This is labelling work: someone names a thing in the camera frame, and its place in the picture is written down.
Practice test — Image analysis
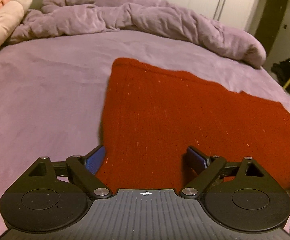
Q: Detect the purple bed sheet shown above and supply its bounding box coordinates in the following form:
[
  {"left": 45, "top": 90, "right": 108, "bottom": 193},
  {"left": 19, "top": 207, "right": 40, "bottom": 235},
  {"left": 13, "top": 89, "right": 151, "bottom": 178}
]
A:
[{"left": 0, "top": 30, "right": 290, "bottom": 235}]

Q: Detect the purple crumpled duvet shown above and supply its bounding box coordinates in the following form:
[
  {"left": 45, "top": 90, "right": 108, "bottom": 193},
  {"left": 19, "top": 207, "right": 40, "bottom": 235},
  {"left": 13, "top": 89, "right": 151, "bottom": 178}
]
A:
[{"left": 9, "top": 0, "right": 266, "bottom": 69}]

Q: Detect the red knit coat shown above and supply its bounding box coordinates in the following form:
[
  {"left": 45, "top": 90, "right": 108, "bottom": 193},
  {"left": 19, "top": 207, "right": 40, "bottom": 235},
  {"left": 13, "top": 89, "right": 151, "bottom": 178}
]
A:
[{"left": 96, "top": 58, "right": 290, "bottom": 191}]

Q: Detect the dark door frame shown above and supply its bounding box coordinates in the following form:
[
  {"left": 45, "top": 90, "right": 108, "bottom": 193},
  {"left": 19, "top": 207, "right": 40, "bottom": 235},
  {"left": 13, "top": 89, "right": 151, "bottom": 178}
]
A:
[{"left": 254, "top": 0, "right": 288, "bottom": 56}]

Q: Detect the black clothing pile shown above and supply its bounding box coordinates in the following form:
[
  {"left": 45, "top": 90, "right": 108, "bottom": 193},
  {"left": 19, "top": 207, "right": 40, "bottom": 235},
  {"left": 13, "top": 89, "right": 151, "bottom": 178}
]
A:
[{"left": 271, "top": 58, "right": 290, "bottom": 86}]

